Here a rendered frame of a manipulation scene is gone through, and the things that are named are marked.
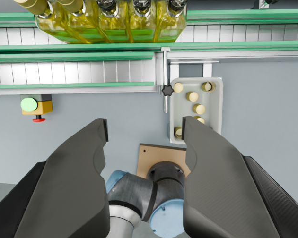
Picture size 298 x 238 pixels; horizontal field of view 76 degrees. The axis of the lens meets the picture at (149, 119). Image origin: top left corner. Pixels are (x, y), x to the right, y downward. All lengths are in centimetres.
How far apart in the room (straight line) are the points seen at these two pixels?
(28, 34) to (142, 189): 55
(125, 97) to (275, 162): 65
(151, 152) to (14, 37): 56
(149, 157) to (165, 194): 19
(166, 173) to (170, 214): 17
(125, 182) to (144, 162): 20
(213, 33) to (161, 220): 55
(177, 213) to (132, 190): 14
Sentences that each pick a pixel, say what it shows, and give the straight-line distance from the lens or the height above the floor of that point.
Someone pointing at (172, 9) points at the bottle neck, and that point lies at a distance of 37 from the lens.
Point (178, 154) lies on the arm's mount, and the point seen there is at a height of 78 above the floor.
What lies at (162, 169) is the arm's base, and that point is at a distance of 71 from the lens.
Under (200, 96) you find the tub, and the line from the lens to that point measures 73.
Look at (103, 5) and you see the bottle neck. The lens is 35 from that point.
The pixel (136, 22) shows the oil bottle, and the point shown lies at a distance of 40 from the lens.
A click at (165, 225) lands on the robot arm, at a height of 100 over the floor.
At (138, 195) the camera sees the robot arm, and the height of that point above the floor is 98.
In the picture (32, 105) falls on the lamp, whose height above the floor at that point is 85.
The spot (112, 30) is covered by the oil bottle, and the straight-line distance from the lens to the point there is 42.
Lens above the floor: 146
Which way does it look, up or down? 80 degrees down
